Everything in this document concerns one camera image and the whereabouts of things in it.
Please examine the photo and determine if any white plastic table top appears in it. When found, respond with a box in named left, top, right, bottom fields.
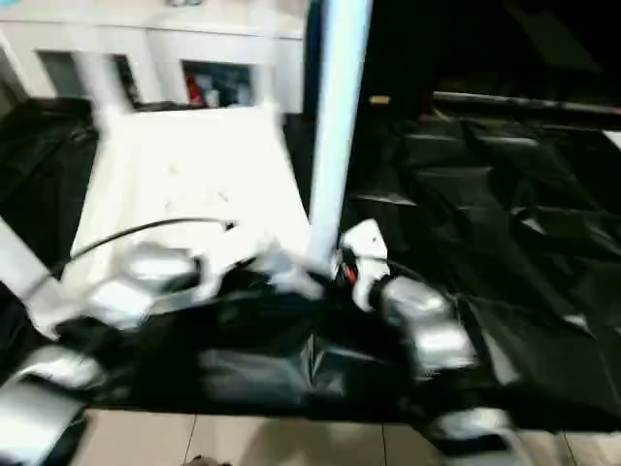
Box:
left=28, top=103, right=337, bottom=342

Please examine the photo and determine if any black glossy mat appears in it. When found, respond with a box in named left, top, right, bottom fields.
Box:
left=0, top=94, right=621, bottom=436

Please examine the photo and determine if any dark metal pole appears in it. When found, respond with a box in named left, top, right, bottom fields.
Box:
left=433, top=90, right=621, bottom=115

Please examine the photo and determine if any black backdrop cloth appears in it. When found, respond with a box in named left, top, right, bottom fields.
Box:
left=303, top=0, right=621, bottom=117

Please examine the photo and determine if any white glass-door cabinet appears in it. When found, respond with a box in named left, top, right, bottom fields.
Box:
left=0, top=0, right=308, bottom=117

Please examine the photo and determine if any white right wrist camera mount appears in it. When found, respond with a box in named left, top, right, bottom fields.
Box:
left=338, top=217, right=393, bottom=313

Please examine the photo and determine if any black left wrist camera cable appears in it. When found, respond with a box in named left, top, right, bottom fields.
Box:
left=22, top=216, right=240, bottom=298

